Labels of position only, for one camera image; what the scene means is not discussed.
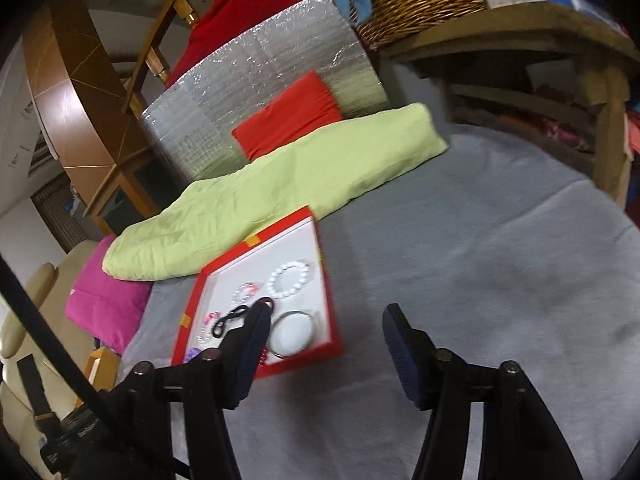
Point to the silver foil bag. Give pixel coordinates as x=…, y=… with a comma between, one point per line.
x=225, y=110

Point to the beige chair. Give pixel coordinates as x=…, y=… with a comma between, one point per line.
x=45, y=290

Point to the yellow-green blanket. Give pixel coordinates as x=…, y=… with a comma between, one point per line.
x=250, y=195

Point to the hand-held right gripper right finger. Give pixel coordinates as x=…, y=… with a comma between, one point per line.
x=400, y=350

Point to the metal bangle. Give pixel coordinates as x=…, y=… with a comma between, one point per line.
x=297, y=313

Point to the red blanket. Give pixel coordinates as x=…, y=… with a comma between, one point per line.
x=235, y=5

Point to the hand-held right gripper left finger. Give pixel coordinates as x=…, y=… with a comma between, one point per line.
x=255, y=340

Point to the light wooden box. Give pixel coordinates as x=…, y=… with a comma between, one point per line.
x=102, y=365

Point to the red and white tray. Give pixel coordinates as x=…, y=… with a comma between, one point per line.
x=295, y=245

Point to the dark red bangle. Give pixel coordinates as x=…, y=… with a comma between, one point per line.
x=267, y=301

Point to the wooden headboard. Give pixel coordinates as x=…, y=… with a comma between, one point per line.
x=110, y=182

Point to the wooden table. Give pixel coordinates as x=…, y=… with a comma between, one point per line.
x=500, y=25

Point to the grey blanket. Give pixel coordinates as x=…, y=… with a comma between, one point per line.
x=475, y=240

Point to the wicker basket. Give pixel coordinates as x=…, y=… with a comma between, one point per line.
x=420, y=0

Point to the magenta pillow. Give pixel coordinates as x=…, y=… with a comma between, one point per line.
x=110, y=295

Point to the orange-red cloth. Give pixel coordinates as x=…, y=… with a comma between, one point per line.
x=285, y=120

